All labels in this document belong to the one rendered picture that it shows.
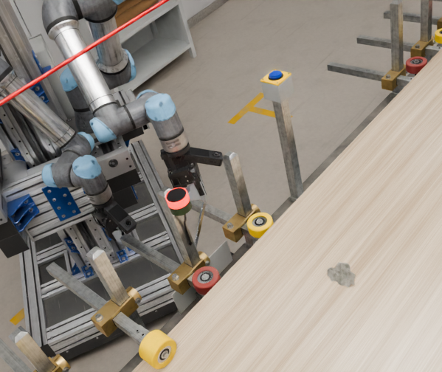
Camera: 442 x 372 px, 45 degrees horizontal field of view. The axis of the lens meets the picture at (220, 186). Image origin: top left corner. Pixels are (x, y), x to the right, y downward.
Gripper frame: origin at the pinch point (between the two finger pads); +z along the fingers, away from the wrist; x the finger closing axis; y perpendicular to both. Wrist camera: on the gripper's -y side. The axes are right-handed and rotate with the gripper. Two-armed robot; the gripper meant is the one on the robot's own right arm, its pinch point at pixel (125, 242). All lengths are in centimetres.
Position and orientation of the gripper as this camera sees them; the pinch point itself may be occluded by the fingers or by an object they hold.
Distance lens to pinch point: 186.4
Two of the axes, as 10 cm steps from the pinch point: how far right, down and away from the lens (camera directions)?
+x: -6.5, 6.0, -4.7
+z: 2.0, 7.3, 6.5
